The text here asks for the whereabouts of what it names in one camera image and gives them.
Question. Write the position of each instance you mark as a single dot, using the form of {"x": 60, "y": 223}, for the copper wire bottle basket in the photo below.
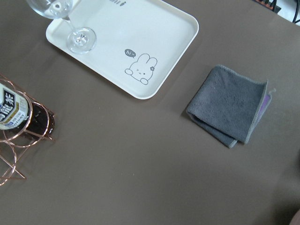
{"x": 12, "y": 148}

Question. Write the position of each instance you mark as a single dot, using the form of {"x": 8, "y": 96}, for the white rabbit tray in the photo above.
{"x": 139, "y": 42}

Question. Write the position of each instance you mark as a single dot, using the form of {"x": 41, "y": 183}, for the grey folded cloth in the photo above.
{"x": 229, "y": 105}

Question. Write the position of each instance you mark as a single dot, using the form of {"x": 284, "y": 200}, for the clear wine glass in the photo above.
{"x": 80, "y": 40}

